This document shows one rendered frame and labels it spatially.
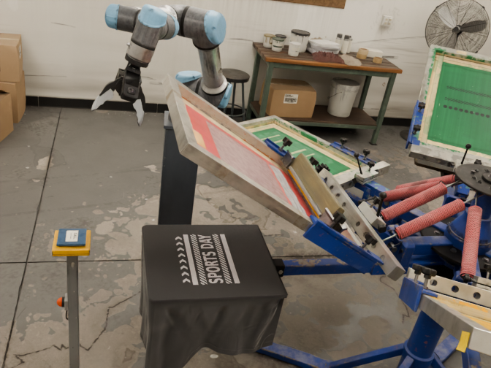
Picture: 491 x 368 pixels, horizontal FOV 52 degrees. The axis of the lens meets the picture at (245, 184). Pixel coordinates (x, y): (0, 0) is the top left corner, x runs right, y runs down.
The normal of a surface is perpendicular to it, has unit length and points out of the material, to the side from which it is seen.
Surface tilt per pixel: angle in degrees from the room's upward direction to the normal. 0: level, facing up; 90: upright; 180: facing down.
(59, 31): 90
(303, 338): 0
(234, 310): 95
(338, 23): 90
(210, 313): 95
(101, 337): 0
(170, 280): 0
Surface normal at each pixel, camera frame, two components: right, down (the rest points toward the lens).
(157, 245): 0.15, -0.87
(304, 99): 0.26, 0.48
